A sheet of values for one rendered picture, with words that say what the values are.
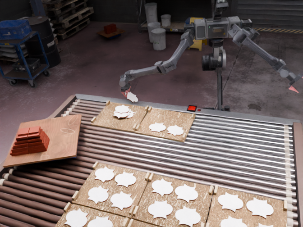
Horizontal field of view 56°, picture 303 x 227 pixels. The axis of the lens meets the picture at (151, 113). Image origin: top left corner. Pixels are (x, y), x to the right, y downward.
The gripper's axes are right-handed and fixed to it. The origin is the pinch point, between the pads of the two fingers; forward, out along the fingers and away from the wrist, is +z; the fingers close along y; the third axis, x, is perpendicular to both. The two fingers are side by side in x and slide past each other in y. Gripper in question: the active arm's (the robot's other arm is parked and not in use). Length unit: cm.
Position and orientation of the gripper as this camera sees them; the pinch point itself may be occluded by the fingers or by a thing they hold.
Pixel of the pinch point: (126, 94)
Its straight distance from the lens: 266.3
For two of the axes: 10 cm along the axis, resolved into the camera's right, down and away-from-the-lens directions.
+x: -9.7, -0.4, 2.3
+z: 1.0, 8.0, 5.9
